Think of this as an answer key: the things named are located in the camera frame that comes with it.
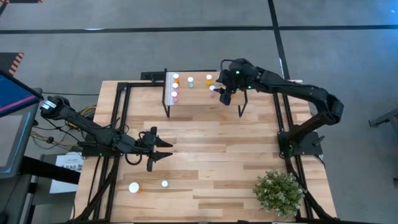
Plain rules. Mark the teal pill bottle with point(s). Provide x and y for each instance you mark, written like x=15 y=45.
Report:
x=164 y=183
x=190 y=79

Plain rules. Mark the black aluminium table frame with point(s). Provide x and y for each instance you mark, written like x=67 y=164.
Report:
x=143 y=84

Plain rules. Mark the green potted plant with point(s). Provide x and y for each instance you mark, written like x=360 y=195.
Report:
x=280 y=193

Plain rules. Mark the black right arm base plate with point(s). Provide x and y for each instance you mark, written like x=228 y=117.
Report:
x=311 y=149

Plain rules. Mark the grey equipment cart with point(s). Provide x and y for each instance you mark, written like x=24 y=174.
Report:
x=12 y=202

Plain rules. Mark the black furniture piece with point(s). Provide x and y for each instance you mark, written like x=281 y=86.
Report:
x=388 y=118

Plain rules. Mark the small orange pill bottle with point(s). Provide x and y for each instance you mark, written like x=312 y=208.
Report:
x=209 y=76
x=176 y=75

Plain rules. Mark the black power strip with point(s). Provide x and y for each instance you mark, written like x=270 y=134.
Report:
x=152 y=76

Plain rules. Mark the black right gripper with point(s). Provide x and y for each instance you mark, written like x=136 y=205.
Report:
x=241 y=76

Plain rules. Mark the monitor with blue screen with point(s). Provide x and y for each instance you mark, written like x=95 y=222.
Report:
x=15 y=93

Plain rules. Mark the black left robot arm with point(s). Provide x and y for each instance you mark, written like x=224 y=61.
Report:
x=93 y=130

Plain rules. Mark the white paper sheet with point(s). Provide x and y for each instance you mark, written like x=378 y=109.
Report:
x=62 y=188

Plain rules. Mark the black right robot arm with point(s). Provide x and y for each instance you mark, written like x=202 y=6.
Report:
x=311 y=93

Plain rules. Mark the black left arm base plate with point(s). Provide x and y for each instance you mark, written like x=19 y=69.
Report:
x=93 y=152

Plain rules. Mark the wooden shelf with black legs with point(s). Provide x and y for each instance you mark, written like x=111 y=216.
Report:
x=199 y=99

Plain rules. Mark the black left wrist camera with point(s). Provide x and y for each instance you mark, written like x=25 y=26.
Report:
x=146 y=138

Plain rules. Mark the hazard striped floor mat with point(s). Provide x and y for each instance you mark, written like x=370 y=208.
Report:
x=9 y=62

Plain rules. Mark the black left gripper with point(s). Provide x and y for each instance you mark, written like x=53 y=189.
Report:
x=150 y=146

